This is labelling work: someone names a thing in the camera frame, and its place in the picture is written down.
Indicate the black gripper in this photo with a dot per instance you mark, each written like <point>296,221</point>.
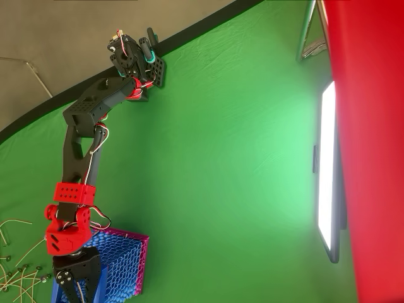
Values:
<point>76,264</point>

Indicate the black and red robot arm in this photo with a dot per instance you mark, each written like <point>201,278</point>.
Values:
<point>75,158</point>

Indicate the blue pink honeycomb basket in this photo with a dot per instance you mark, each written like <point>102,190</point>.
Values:
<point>126,268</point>

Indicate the black teal table clamp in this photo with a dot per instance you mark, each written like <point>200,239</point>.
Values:
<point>120,74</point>
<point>147,47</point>

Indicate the black monitor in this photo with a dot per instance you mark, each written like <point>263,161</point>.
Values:
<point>326,173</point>

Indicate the large red plastic cover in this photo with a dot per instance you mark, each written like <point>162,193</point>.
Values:
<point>372,142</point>

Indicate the clear plastic clip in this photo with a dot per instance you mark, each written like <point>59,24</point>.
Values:
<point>315,49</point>

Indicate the chrome tube stand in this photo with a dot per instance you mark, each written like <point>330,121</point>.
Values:
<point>304,28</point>

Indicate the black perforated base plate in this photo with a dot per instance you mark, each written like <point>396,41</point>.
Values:
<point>159,71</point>

